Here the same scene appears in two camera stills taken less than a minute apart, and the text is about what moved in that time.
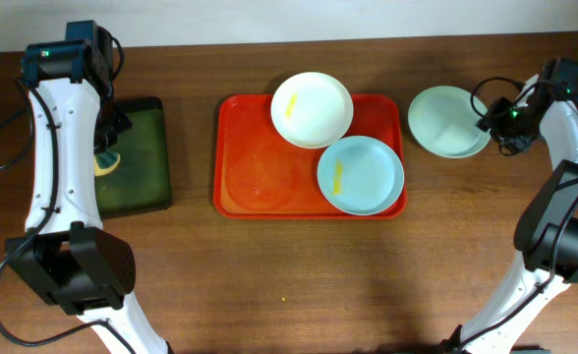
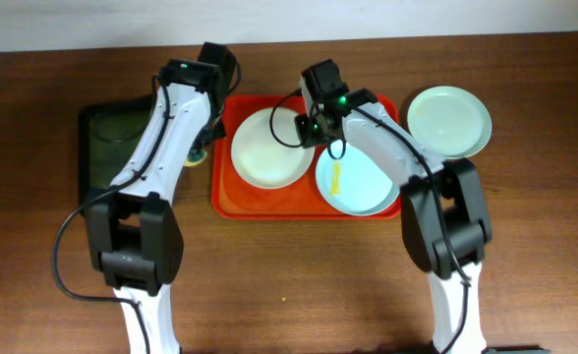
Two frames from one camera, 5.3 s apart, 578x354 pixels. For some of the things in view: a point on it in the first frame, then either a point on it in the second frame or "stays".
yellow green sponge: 105,162 → 195,157
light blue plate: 361,175 stays
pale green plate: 443,122 stays
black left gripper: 107,140 → 202,143
